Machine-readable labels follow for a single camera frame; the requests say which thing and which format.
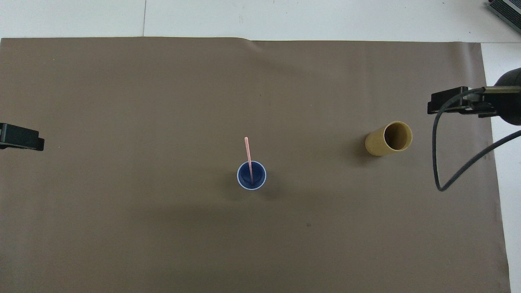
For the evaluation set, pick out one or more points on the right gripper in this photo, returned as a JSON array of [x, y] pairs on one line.
[[509, 101]]

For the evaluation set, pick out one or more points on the pink chopstick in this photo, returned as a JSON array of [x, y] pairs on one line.
[[247, 150]]

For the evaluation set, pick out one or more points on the blue cup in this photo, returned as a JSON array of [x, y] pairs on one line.
[[243, 176]]

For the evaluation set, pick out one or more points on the grey ribbed metal box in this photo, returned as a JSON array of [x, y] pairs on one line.
[[506, 10]]

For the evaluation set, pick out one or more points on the yellow bamboo cup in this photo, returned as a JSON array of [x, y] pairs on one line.
[[376, 143]]

